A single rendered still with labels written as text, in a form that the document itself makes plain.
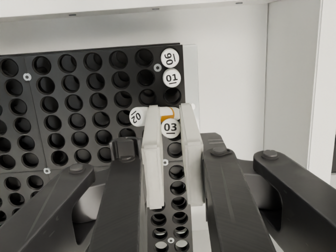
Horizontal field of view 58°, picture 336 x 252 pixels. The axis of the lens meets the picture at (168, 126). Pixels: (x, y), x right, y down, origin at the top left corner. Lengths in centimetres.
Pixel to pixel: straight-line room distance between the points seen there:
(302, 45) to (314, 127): 6
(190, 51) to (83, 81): 10
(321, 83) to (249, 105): 10
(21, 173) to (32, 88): 7
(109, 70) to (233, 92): 13
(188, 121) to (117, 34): 15
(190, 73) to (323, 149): 12
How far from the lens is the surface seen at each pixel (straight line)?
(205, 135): 15
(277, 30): 27
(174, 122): 18
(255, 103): 30
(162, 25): 28
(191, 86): 28
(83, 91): 23
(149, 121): 16
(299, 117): 24
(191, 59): 27
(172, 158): 24
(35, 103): 24
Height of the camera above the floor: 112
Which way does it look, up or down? 72 degrees down
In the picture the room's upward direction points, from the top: 176 degrees clockwise
